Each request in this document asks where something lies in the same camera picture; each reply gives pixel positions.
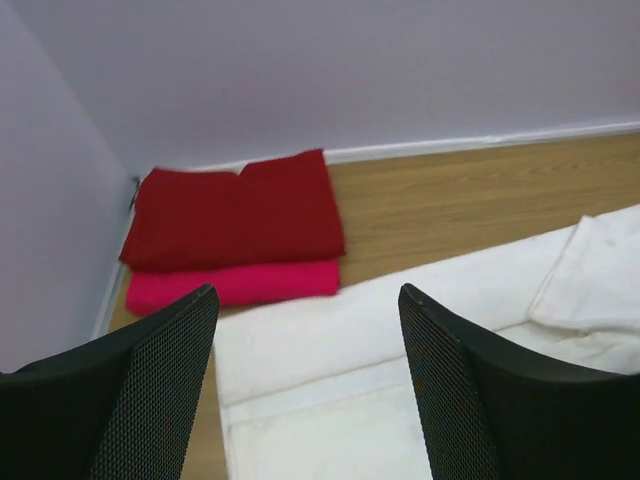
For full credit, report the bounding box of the pink folded t-shirt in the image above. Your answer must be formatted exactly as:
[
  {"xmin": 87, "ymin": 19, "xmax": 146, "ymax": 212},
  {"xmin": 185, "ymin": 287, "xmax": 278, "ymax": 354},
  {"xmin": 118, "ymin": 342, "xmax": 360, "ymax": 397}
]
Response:
[{"xmin": 125, "ymin": 258, "xmax": 340, "ymax": 316}]

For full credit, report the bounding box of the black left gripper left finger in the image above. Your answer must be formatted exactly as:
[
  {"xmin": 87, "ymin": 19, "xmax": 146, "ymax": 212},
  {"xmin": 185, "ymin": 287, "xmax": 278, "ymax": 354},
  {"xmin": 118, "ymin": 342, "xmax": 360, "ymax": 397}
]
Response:
[{"xmin": 1, "ymin": 285, "xmax": 219, "ymax": 479}]

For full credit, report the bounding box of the dark red folded t-shirt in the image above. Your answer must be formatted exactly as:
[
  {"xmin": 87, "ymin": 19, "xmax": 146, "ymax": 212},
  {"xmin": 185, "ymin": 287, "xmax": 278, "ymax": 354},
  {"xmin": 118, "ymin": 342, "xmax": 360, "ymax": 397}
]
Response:
[{"xmin": 120, "ymin": 149, "xmax": 346, "ymax": 272}]

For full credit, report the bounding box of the white t-shirt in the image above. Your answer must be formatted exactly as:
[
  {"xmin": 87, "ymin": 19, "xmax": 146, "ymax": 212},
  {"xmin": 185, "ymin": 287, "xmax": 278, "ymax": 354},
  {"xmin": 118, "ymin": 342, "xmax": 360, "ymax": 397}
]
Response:
[{"xmin": 214, "ymin": 207, "xmax": 639, "ymax": 479}]

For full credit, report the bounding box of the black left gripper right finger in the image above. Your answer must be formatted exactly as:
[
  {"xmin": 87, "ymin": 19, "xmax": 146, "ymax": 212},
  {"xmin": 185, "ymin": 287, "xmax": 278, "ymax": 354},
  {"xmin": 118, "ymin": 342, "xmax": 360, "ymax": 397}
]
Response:
[{"xmin": 398, "ymin": 284, "xmax": 639, "ymax": 479}]

